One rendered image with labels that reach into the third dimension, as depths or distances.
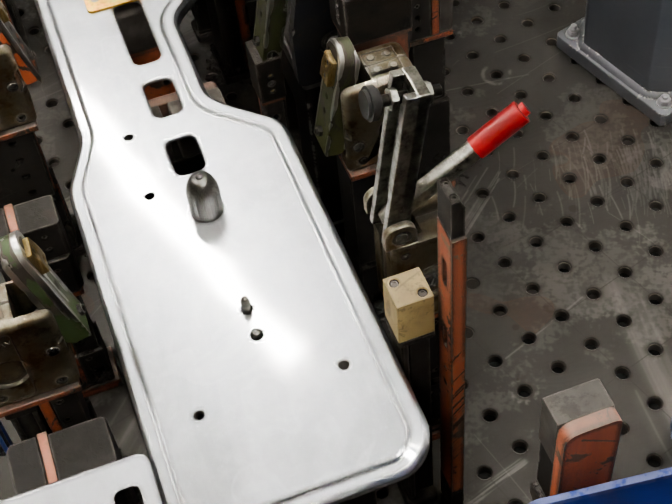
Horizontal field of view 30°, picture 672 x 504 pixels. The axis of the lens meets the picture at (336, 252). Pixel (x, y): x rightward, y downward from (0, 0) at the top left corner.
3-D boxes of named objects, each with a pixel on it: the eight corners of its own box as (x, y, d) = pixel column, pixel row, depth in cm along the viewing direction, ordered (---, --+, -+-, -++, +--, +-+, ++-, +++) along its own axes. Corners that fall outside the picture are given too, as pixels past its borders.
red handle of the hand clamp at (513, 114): (367, 200, 110) (509, 85, 105) (381, 209, 111) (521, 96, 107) (385, 234, 107) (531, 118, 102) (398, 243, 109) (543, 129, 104)
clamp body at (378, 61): (330, 279, 151) (301, 50, 122) (419, 250, 153) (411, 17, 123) (357, 338, 145) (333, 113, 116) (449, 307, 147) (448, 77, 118)
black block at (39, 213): (37, 369, 146) (-41, 208, 123) (125, 340, 148) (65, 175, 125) (51, 425, 141) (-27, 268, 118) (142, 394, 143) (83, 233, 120)
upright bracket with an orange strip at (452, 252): (440, 489, 132) (435, 178, 93) (452, 485, 133) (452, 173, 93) (451, 513, 131) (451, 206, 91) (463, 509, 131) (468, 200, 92)
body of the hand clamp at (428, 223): (385, 407, 139) (368, 203, 111) (442, 387, 140) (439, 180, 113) (405, 451, 136) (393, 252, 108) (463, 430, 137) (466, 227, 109)
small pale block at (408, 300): (396, 483, 133) (380, 278, 105) (426, 472, 134) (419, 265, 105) (408, 511, 131) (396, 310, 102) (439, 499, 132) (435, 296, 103)
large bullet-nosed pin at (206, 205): (189, 213, 121) (177, 167, 116) (220, 203, 122) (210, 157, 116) (198, 236, 119) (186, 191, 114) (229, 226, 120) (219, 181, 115)
